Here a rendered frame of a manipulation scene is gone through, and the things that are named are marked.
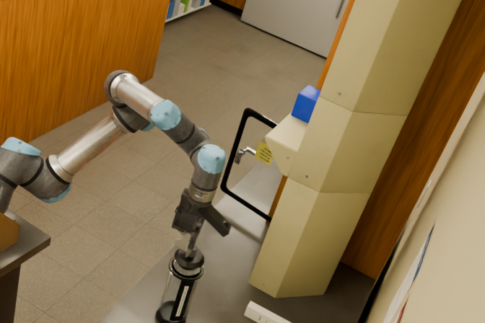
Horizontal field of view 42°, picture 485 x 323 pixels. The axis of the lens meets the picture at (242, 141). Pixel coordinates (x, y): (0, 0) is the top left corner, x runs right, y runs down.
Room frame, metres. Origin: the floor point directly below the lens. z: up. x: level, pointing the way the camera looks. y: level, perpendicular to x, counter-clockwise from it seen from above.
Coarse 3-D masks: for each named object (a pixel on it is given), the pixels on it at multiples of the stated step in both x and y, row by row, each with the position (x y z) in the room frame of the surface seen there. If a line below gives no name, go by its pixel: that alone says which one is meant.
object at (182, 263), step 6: (180, 252) 1.44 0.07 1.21; (192, 252) 1.43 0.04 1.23; (198, 252) 1.46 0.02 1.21; (180, 258) 1.42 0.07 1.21; (186, 258) 1.42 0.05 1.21; (192, 258) 1.43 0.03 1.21; (198, 258) 1.44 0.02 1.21; (180, 264) 1.40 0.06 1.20; (186, 264) 1.41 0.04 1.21; (192, 264) 1.41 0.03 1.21; (198, 264) 1.42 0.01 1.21
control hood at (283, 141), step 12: (288, 120) 1.90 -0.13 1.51; (300, 120) 1.93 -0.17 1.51; (276, 132) 1.79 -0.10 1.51; (288, 132) 1.82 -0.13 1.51; (300, 132) 1.84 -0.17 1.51; (276, 144) 1.73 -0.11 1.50; (288, 144) 1.74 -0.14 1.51; (276, 156) 1.73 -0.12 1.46; (288, 156) 1.72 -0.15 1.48; (288, 168) 1.71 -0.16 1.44
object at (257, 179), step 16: (256, 128) 2.11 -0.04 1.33; (272, 128) 2.08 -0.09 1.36; (240, 144) 2.13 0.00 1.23; (256, 144) 2.10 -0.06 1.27; (240, 160) 2.12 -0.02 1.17; (256, 160) 2.09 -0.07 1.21; (272, 160) 2.06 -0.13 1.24; (240, 176) 2.11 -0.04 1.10; (256, 176) 2.08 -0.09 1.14; (272, 176) 2.06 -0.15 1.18; (240, 192) 2.10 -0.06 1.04; (256, 192) 2.07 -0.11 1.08; (272, 192) 2.05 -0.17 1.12; (272, 208) 2.03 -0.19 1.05
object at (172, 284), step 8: (176, 264) 1.47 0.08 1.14; (176, 272) 1.40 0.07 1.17; (184, 272) 1.49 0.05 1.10; (192, 272) 1.48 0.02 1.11; (200, 272) 1.44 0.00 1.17; (168, 280) 1.42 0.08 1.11; (176, 280) 1.40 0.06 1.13; (184, 280) 1.39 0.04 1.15; (168, 288) 1.41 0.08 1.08; (176, 288) 1.40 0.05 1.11; (192, 288) 1.42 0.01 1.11; (168, 296) 1.41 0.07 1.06; (192, 296) 1.43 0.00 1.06; (160, 304) 1.43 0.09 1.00; (168, 304) 1.40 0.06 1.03; (160, 312) 1.42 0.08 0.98; (168, 312) 1.40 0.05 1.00; (168, 320) 1.40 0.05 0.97
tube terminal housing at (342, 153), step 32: (320, 128) 1.70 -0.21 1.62; (352, 128) 1.69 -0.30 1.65; (384, 128) 1.74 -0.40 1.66; (320, 160) 1.69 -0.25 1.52; (352, 160) 1.71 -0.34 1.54; (384, 160) 1.77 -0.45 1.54; (288, 192) 1.70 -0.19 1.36; (320, 192) 1.68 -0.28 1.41; (352, 192) 1.74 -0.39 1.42; (288, 224) 1.69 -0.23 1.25; (320, 224) 1.71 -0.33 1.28; (352, 224) 1.77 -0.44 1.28; (288, 256) 1.68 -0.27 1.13; (320, 256) 1.73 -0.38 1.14; (288, 288) 1.70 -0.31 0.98; (320, 288) 1.76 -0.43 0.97
